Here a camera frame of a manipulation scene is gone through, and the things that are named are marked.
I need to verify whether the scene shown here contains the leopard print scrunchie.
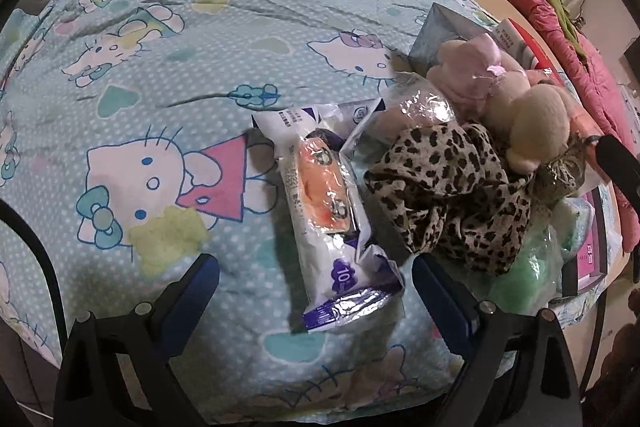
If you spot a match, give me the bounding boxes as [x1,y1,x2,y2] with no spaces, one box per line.
[364,121,534,277]

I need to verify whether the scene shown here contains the green cloth on quilt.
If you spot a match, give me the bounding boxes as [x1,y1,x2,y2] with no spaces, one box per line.
[546,0,587,62]

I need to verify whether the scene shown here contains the dark box with pink book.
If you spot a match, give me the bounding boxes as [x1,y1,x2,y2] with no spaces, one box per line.
[561,188,608,298]

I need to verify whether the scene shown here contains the black cable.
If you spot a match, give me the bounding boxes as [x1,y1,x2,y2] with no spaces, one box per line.
[0,198,68,353]

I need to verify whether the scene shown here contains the green floral tissue pack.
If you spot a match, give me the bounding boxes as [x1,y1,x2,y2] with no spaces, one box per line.
[488,225,563,315]

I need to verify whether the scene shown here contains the beige plush doll purple dress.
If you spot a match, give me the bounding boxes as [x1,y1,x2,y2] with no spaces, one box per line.
[427,34,570,174]

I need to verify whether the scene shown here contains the pink quilt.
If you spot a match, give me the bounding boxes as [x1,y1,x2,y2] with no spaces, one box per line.
[480,0,640,253]

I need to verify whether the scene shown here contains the purple white wet wipes pack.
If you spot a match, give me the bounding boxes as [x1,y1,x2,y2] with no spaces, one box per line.
[254,98,405,332]

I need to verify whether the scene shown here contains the red white tissue pack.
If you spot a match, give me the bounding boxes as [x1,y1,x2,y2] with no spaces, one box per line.
[491,18,563,86]

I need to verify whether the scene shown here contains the blue grey plastic bag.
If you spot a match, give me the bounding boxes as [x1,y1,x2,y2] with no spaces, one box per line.
[408,3,489,76]

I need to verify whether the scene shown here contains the Hello Kitty blue bedsheet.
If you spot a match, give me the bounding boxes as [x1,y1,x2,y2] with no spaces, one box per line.
[1,0,495,424]

